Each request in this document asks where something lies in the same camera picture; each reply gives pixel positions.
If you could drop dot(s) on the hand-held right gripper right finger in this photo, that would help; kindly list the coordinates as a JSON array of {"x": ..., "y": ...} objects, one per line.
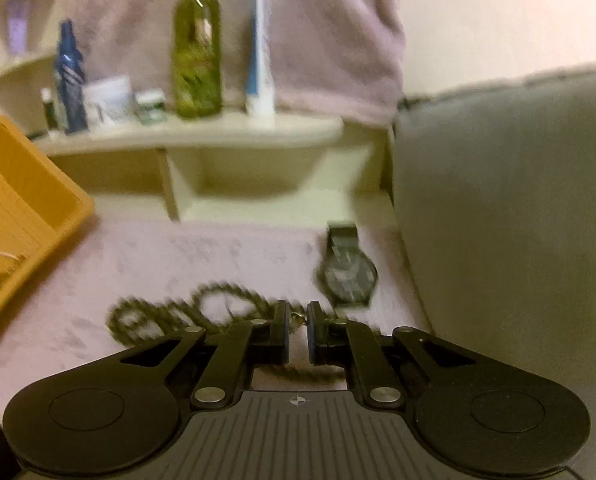
[{"x": 314, "y": 335}]

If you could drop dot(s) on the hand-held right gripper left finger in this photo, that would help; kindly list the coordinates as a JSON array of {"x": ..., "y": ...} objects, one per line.
[{"x": 284, "y": 332}]

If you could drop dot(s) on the yellow ribbed plastic tray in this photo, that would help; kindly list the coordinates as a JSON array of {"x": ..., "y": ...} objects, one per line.
[{"x": 23, "y": 210}]

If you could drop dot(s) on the dark wristwatch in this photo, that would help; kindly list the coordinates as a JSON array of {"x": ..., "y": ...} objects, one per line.
[{"x": 348, "y": 272}]

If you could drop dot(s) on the small black white tube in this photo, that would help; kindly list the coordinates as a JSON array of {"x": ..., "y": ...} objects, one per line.
[{"x": 49, "y": 112}]

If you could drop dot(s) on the cream wooden shelf unit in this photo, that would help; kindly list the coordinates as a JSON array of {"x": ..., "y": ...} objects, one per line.
[{"x": 203, "y": 132}]

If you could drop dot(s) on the grey cushion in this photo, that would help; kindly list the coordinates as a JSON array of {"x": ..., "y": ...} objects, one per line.
[{"x": 507, "y": 235}]

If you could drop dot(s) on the blue spray bottle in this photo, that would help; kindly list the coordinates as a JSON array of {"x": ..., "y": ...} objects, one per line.
[{"x": 70, "y": 85}]

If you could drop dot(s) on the large white cream jar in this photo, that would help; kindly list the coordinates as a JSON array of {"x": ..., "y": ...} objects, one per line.
[{"x": 108, "y": 100}]

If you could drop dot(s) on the small white jar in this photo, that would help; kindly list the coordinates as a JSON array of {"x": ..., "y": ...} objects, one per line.
[{"x": 150, "y": 107}]

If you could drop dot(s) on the purple tube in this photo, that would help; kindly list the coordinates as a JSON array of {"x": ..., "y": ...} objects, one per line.
[{"x": 19, "y": 27}]

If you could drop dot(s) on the white blue tube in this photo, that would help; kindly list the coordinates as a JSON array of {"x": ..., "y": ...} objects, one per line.
[{"x": 260, "y": 50}]

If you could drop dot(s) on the green liquid bottle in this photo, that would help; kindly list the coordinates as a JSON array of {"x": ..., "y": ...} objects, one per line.
[{"x": 197, "y": 60}]

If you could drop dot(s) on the pink hanging towel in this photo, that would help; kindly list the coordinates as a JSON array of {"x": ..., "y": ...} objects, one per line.
[{"x": 328, "y": 35}]

